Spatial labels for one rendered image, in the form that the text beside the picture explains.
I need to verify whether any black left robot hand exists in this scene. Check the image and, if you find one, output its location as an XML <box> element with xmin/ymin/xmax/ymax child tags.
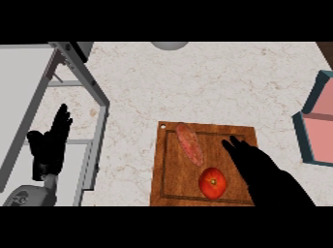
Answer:
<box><xmin>25</xmin><ymin>103</ymin><xmax>73</xmax><ymax>182</ymax></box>

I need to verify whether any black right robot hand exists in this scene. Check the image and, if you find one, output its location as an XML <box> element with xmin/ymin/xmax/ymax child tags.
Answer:
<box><xmin>219</xmin><ymin>135</ymin><xmax>316</xmax><ymax>207</ymax></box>

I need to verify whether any red tomato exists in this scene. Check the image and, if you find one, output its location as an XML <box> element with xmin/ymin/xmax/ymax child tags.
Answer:
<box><xmin>197</xmin><ymin>167</ymin><xmax>228</xmax><ymax>200</ymax></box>

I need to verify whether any brown wooden cutting board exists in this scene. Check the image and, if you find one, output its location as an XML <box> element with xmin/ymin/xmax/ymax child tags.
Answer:
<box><xmin>148</xmin><ymin>120</ymin><xmax>260</xmax><ymax>207</ymax></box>

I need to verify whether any teal box with pink inside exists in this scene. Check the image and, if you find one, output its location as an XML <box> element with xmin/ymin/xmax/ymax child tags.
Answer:
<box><xmin>291</xmin><ymin>69</ymin><xmax>333</xmax><ymax>171</ymax></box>

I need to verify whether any pink sausage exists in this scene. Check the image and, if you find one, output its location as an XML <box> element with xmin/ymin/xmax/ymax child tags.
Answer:
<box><xmin>173</xmin><ymin>122</ymin><xmax>207</xmax><ymax>168</ymax></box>

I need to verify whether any pale grey round object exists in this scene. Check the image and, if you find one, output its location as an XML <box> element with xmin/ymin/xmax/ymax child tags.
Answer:
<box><xmin>150</xmin><ymin>42</ymin><xmax>190</xmax><ymax>51</ymax></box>

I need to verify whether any grey open cabinet frame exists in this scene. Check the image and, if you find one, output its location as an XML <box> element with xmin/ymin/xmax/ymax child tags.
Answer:
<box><xmin>0</xmin><ymin>42</ymin><xmax>111</xmax><ymax>207</ymax></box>

